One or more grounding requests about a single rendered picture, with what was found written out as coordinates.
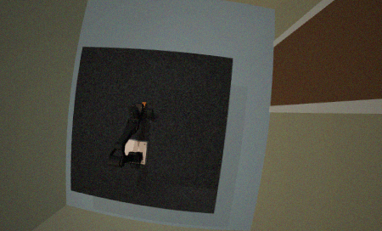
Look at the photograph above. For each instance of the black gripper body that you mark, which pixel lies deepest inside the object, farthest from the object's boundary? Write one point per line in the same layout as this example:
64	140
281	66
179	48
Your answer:
148	111

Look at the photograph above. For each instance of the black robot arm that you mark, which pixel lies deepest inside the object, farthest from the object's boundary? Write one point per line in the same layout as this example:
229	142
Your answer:
131	128

